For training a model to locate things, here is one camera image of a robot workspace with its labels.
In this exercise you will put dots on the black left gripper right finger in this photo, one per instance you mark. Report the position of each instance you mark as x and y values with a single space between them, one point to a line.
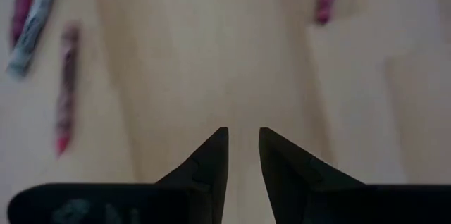
334 203

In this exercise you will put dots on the white crayon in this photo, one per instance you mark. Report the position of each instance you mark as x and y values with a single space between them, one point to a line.
33 26

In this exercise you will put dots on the magenta crayon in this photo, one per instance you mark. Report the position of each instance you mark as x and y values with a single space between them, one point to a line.
23 5

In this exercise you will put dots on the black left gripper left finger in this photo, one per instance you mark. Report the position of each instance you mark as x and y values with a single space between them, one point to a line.
105 206

